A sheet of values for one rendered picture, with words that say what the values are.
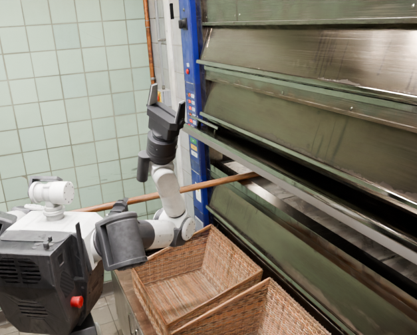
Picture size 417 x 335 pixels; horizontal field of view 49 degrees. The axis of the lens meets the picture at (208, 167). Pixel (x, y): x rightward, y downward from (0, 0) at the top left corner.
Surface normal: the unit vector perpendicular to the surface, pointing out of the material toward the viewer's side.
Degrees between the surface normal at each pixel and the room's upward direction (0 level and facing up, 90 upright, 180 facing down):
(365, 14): 90
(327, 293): 70
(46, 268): 90
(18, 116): 90
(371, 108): 90
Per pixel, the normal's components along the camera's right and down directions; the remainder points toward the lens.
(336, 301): -0.88, -0.16
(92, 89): 0.40, 0.27
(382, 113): -0.92, 0.18
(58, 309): -0.16, 0.55
